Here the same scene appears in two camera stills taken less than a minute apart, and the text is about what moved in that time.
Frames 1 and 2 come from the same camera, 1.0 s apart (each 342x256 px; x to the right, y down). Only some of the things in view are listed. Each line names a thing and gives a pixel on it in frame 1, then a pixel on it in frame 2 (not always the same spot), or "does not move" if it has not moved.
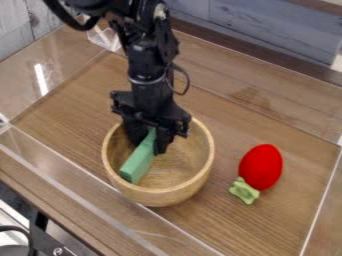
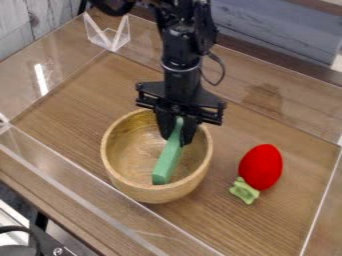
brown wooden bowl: (179, 172) does not move
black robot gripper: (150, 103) to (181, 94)
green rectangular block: (137, 163) to (166, 165)
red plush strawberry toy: (260, 170) does not move
